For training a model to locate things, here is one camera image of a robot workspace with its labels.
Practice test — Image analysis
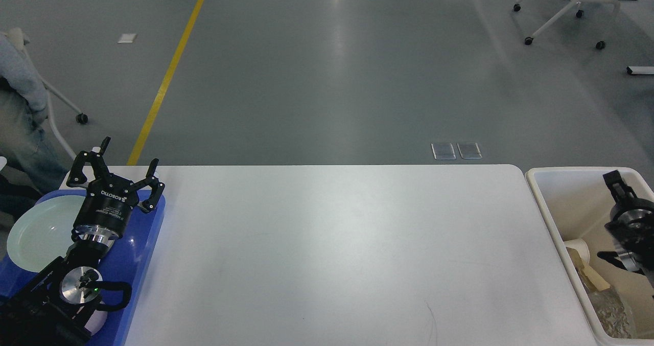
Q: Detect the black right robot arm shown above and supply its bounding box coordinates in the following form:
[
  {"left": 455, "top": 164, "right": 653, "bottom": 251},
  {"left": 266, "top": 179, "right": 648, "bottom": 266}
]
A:
[{"left": 596, "top": 170, "right": 653, "bottom": 286}]

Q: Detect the white chair left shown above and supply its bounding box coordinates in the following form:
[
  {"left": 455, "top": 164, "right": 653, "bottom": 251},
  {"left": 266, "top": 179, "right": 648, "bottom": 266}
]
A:
[{"left": 2, "top": 27, "right": 89, "bottom": 160}]

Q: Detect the paper cup in bin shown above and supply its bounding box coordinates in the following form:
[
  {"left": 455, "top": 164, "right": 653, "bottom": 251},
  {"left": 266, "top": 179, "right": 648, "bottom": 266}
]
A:
[{"left": 564, "top": 239, "right": 591, "bottom": 264}]

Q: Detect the aluminium foil sheet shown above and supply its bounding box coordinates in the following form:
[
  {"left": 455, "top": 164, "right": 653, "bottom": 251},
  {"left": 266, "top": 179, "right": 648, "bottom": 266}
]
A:
[{"left": 587, "top": 287, "right": 636, "bottom": 339}]

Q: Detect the white floor bar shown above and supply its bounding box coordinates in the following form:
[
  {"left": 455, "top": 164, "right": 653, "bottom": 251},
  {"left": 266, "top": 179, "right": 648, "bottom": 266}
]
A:
[{"left": 626, "top": 66, "right": 654, "bottom": 76}]

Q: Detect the brown paper bag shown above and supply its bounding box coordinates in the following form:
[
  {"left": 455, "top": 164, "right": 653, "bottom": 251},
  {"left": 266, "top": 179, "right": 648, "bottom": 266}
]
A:
[{"left": 575, "top": 261, "right": 611, "bottom": 292}]

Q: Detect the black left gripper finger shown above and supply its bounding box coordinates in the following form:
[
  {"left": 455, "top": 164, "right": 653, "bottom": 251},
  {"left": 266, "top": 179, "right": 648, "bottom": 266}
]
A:
[
  {"left": 66, "top": 137, "right": 112, "bottom": 191},
  {"left": 123, "top": 159, "right": 166, "bottom": 214}
]

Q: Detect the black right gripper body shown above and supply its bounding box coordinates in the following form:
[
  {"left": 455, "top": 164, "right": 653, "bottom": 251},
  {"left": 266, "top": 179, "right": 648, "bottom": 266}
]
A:
[{"left": 611, "top": 196, "right": 653, "bottom": 223}]

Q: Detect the mint green plate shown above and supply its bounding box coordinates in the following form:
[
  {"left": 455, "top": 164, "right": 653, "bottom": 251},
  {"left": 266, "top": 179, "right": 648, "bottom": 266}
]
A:
[{"left": 7, "top": 195, "right": 84, "bottom": 273}]

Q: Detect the beige plastic bin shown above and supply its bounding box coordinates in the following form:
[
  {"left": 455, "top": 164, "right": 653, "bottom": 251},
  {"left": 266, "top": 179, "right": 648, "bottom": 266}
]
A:
[{"left": 525, "top": 167, "right": 652, "bottom": 345}]

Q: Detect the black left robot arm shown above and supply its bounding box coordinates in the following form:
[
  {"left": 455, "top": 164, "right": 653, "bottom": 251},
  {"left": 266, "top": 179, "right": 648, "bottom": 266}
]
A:
[{"left": 2, "top": 137, "right": 166, "bottom": 345}]

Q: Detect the pink mug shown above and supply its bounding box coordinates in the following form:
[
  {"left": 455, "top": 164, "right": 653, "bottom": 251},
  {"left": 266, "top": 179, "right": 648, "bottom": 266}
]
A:
[{"left": 84, "top": 310, "right": 108, "bottom": 336}]

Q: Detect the seated person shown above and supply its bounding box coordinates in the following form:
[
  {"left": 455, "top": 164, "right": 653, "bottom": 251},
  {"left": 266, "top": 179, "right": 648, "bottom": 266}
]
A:
[{"left": 1, "top": 34, "right": 68, "bottom": 220}]

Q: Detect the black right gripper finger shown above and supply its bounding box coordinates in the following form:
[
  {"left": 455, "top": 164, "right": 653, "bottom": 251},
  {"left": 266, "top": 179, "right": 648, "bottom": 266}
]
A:
[{"left": 602, "top": 170, "right": 638, "bottom": 203}]

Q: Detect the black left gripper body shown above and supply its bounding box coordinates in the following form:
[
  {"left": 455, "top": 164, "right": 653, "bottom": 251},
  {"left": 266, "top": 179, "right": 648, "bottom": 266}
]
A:
[{"left": 73, "top": 185, "right": 139, "bottom": 242}]

